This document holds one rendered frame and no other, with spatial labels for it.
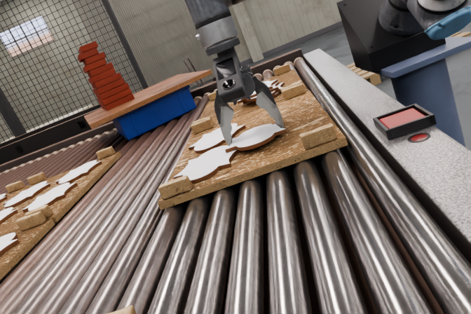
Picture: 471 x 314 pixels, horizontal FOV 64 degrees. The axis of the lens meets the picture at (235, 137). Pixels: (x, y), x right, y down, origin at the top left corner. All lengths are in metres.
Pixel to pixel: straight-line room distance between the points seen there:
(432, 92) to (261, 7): 9.39
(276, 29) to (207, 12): 9.89
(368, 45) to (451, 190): 0.85
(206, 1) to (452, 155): 0.48
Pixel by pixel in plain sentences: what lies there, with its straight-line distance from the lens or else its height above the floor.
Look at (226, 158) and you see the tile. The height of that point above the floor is 0.94.
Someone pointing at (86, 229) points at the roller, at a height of 0.92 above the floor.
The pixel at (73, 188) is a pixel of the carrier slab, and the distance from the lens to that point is 1.11.
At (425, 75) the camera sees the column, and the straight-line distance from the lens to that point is 1.33.
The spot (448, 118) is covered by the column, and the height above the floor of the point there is 0.64.
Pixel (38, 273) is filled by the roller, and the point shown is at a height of 0.91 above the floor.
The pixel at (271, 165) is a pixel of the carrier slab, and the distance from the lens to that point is 0.65.
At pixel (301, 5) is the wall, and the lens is 10.76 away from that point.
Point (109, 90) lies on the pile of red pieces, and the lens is 1.65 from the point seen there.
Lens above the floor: 1.17
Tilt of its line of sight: 16 degrees down
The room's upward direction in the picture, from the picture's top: 23 degrees counter-clockwise
